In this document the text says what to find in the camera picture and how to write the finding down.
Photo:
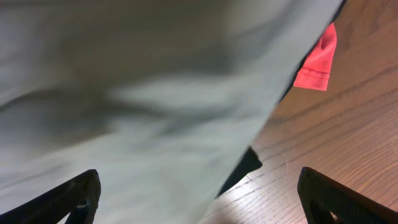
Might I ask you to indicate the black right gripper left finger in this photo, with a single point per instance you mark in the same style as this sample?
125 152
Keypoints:
77 199

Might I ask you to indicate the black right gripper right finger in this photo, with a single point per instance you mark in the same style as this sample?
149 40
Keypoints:
325 200

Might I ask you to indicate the khaki green shorts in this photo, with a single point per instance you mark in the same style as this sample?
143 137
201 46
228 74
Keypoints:
162 98

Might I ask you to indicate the red garment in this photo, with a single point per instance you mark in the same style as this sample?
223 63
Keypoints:
314 74

